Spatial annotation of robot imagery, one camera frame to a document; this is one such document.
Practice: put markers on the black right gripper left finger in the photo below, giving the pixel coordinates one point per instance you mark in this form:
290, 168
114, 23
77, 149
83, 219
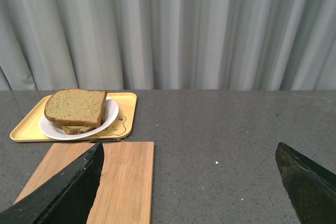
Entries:
65, 198

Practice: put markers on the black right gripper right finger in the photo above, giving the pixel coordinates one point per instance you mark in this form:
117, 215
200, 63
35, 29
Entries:
310, 187

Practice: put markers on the bamboo cutting board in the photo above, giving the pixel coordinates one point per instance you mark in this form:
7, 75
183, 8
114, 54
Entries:
125, 191

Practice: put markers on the yellow bear tray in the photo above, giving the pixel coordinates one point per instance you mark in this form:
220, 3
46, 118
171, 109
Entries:
28, 129

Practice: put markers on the bread slice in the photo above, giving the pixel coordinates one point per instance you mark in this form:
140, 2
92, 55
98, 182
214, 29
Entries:
76, 107
76, 129

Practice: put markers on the metal cutting board handle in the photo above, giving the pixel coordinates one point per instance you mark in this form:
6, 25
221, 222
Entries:
105, 140

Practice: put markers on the grey curtain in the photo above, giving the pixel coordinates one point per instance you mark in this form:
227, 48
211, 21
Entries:
168, 44

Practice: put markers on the white round plate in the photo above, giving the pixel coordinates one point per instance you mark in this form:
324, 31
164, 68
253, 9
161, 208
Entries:
53, 130

